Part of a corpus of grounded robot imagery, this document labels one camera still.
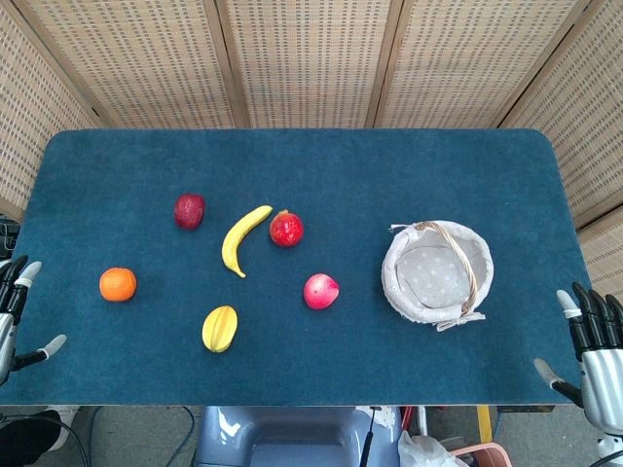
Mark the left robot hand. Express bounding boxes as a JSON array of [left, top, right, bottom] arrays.
[[0, 255, 68, 388]]

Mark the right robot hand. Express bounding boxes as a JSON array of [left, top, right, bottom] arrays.
[[533, 280, 623, 435]]

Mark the orange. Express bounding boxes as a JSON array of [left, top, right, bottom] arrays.
[[98, 267, 138, 304]]

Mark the wicker basket with cloth liner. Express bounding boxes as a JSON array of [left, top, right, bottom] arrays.
[[381, 221, 495, 333]]

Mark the black device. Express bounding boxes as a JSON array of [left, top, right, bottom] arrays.
[[0, 217, 21, 262]]

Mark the black and white shoe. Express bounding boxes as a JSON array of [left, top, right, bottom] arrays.
[[0, 406, 80, 467]]

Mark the pink plastic bin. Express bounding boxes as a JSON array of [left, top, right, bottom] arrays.
[[450, 441, 513, 467]]

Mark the white plastic bag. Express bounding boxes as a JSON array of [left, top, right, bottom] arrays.
[[397, 429, 469, 467]]

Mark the yellow starfruit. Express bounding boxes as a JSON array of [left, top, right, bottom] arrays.
[[202, 305, 239, 354]]

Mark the woven folding screen panel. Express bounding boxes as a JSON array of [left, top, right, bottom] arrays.
[[0, 0, 101, 223], [213, 0, 405, 130], [364, 0, 603, 130], [10, 0, 250, 130], [494, 0, 623, 298]]

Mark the dark red fruit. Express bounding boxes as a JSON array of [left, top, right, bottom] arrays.
[[173, 193, 206, 231]]

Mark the thin black rod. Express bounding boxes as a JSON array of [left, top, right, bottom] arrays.
[[362, 407, 380, 467]]

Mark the yellow banana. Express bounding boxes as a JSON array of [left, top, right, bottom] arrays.
[[221, 204, 275, 279]]

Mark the blue table cloth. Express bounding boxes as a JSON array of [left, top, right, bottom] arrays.
[[0, 127, 594, 408]]

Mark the pink peach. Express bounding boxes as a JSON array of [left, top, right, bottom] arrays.
[[303, 272, 342, 311]]

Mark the red speckled pomegranate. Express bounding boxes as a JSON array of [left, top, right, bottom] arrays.
[[269, 209, 306, 249]]

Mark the blue-grey robot body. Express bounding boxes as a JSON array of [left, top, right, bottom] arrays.
[[193, 406, 403, 467]]

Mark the yellow post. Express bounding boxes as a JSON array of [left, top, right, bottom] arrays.
[[475, 406, 494, 442]]

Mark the black cable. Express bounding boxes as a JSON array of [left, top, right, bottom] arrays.
[[0, 413, 92, 467]]

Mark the blue cable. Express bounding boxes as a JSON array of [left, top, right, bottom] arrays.
[[167, 406, 197, 467]]

